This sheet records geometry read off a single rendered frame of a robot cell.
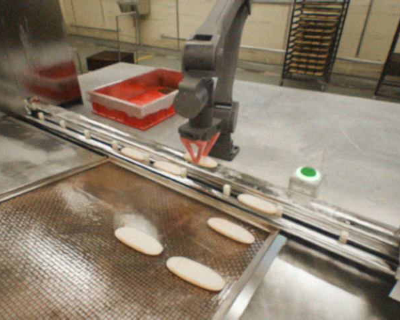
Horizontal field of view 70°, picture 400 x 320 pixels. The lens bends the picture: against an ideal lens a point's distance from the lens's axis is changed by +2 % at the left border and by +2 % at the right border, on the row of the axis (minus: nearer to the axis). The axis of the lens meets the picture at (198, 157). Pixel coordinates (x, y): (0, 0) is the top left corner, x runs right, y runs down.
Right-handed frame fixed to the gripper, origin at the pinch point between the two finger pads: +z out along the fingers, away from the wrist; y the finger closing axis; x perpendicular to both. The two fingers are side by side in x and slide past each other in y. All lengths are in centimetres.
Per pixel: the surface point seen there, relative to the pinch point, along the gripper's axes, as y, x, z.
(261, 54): 445, 158, 61
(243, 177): 8.1, -9.0, 7.4
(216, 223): -15.3, -13.8, 3.4
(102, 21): 448, 566, 33
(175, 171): 0.5, 8.6, 7.9
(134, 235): -27.9, -4.1, 1.4
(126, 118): 20, 48, 8
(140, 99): 43, 62, 10
